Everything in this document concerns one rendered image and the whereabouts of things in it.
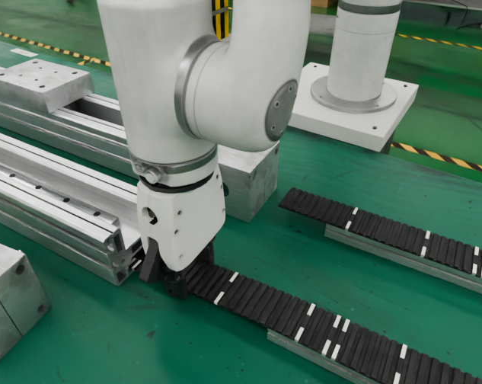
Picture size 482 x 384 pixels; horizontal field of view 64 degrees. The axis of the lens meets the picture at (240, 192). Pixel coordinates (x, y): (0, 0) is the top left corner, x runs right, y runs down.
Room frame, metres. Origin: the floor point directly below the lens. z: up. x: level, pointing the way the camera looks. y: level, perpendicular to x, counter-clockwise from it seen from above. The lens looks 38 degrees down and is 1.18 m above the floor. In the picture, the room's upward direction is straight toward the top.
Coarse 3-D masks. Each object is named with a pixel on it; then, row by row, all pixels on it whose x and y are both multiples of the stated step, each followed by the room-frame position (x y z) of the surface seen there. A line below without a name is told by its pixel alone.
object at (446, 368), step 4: (440, 364) 0.19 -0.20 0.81; (444, 364) 0.19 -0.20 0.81; (448, 364) 0.19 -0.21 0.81; (440, 368) 0.19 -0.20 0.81; (444, 368) 0.19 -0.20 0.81; (448, 368) 0.19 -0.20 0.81; (452, 368) 0.19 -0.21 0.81; (456, 368) 0.19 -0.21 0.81; (440, 372) 0.18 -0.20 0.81; (444, 372) 0.18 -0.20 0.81; (448, 372) 0.18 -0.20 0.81; (452, 372) 0.18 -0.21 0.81; (456, 372) 0.18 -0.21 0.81; (460, 372) 0.18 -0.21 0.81; (440, 376) 0.18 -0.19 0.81; (444, 376) 0.18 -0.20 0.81; (448, 376) 0.18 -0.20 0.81; (452, 376) 0.18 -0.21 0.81; (456, 376) 0.18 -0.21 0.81; (460, 376) 0.18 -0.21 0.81; (440, 380) 0.18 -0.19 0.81; (444, 380) 0.18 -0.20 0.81; (448, 380) 0.18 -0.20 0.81; (452, 380) 0.18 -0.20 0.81; (456, 380) 0.18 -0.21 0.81; (460, 380) 0.18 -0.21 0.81
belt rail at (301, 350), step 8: (272, 336) 0.24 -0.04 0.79; (280, 336) 0.23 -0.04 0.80; (280, 344) 0.23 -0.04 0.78; (288, 344) 0.23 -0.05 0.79; (296, 344) 0.22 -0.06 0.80; (296, 352) 0.22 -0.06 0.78; (304, 352) 0.22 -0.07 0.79; (312, 352) 0.21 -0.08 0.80; (312, 360) 0.21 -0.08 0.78; (320, 360) 0.21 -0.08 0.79; (328, 360) 0.21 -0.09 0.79; (328, 368) 0.20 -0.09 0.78; (336, 368) 0.20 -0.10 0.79; (344, 368) 0.20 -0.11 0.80; (344, 376) 0.19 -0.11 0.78; (352, 376) 0.19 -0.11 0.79; (360, 376) 0.19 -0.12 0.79
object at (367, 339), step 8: (368, 328) 0.23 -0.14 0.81; (360, 336) 0.22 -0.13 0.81; (368, 336) 0.22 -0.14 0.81; (376, 336) 0.22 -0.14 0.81; (360, 344) 0.21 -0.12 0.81; (368, 344) 0.21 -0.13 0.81; (376, 344) 0.21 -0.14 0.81; (360, 352) 0.20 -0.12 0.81; (368, 352) 0.20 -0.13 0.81; (352, 360) 0.20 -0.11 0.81; (360, 360) 0.20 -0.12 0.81; (368, 360) 0.19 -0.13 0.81; (352, 368) 0.19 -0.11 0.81; (360, 368) 0.19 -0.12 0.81; (368, 368) 0.19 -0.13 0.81
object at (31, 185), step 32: (0, 160) 0.53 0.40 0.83; (32, 160) 0.48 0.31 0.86; (64, 160) 0.48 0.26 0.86; (0, 192) 0.41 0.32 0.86; (32, 192) 0.40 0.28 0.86; (64, 192) 0.45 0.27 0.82; (96, 192) 0.42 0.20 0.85; (128, 192) 0.40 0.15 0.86; (32, 224) 0.38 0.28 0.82; (64, 224) 0.34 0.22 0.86; (96, 224) 0.34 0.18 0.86; (128, 224) 0.38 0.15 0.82; (64, 256) 0.36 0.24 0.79; (96, 256) 0.32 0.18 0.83; (128, 256) 0.34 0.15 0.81
